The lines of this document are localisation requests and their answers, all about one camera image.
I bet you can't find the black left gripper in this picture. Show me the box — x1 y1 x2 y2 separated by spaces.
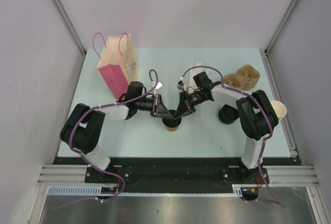
136 94 173 120

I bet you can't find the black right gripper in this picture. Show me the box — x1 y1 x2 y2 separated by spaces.
174 91 207 120

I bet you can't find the pink paper gift bag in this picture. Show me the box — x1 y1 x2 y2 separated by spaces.
94 33 139 100

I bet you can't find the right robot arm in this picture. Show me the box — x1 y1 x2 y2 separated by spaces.
174 72 279 183

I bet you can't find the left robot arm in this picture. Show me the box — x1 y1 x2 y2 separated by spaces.
60 81 173 183

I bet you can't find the white wrapped straws bundle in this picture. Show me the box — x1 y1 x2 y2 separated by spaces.
186 67 203 93

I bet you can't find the black cup lid stack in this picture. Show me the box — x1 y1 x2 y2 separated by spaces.
218 104 239 125

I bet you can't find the brown pulp cup carrier stack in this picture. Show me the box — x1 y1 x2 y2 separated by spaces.
223 65 261 91

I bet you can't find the brown paper cup stack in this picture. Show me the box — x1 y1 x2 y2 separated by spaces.
270 100 288 121

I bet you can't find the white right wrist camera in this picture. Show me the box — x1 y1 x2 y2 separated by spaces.
177 79 186 91

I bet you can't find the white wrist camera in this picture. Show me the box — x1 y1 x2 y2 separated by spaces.
177 79 186 91
152 81 163 90

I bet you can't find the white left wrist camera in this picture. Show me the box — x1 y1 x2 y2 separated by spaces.
152 81 163 90

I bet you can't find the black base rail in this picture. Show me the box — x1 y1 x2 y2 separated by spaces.
53 156 302 195

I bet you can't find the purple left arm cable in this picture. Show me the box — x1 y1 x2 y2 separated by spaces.
49 69 160 211

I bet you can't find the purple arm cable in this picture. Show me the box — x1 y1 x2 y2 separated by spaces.
49 69 160 211
180 65 285 208

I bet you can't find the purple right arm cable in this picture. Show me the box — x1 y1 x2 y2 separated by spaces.
180 65 285 208

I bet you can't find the left aluminium frame post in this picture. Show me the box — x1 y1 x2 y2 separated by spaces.
38 0 87 55

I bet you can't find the aluminium frame post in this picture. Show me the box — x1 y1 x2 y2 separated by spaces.
265 0 313 55
38 0 87 55

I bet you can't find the right aluminium frame post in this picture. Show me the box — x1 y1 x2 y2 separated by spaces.
265 0 313 55

